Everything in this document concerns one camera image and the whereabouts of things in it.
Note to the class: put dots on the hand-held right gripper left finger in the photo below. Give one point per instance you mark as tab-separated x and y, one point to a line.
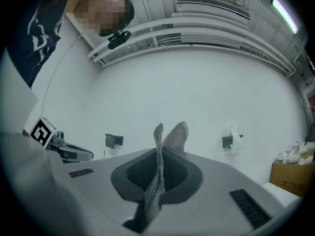
98	181

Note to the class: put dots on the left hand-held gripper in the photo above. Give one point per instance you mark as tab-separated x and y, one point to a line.
40	133

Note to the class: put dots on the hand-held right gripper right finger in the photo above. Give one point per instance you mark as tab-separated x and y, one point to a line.
221	193

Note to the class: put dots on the grey wiping cloth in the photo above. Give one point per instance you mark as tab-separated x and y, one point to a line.
155	195

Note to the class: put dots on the dark grey paper holder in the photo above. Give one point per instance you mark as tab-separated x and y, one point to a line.
227	141
110	141

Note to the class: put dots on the white tissue paper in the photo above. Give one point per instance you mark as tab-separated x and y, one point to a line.
236	136

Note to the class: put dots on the open cardboard box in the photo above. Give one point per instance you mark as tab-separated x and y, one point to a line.
288	178

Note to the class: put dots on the pile of white items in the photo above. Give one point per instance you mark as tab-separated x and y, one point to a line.
290	156

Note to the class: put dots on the person's head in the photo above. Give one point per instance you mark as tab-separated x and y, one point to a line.
98	8

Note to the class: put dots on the white ceiling pipe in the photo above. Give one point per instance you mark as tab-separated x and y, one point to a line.
197	38
197	21

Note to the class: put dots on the white ceiling air conditioner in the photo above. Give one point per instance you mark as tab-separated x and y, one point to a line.
209	7

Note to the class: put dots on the long ceiling light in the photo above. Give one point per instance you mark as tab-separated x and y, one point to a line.
285	15

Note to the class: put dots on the black head camera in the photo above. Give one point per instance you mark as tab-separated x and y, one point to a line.
119	39

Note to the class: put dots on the black head mount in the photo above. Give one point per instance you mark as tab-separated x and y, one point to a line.
130	8

